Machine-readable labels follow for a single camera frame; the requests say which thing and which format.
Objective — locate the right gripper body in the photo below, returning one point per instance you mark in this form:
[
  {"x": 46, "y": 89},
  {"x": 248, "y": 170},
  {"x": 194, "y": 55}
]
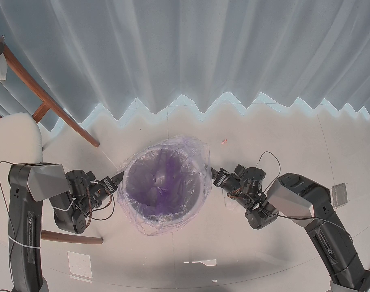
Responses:
[{"x": 224, "y": 179}]

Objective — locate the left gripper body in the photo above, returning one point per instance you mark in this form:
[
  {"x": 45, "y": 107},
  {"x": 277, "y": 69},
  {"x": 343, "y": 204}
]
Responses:
[{"x": 108, "y": 186}]

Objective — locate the purple plastic bag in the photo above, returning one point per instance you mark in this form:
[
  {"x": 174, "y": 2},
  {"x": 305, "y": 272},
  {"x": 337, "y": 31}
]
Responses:
[{"x": 203, "y": 163}]

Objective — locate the white trash bin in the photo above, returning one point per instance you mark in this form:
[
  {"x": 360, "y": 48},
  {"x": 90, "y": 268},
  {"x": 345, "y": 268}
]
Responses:
[{"x": 191, "y": 214}]

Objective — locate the crumpled white wrapper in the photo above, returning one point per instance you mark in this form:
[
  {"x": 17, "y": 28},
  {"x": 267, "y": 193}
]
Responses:
[{"x": 233, "y": 202}]

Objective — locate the white wooden chair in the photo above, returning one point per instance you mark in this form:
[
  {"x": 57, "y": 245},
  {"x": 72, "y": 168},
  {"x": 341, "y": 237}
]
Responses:
[{"x": 14, "y": 144}]

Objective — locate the pale blue curtain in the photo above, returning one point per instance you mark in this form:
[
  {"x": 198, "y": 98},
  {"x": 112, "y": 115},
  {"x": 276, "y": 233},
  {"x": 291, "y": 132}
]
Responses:
[{"x": 185, "y": 41}]

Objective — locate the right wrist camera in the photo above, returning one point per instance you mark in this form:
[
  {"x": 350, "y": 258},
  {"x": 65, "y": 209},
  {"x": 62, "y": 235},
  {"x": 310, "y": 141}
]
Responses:
[{"x": 240, "y": 171}]

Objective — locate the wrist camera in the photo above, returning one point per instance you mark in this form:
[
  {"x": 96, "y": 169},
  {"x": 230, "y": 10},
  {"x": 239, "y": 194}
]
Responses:
[
  {"x": 91, "y": 176},
  {"x": 240, "y": 171}
]

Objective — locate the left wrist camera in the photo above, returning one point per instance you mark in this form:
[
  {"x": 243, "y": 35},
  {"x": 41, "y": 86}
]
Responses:
[{"x": 91, "y": 176}]

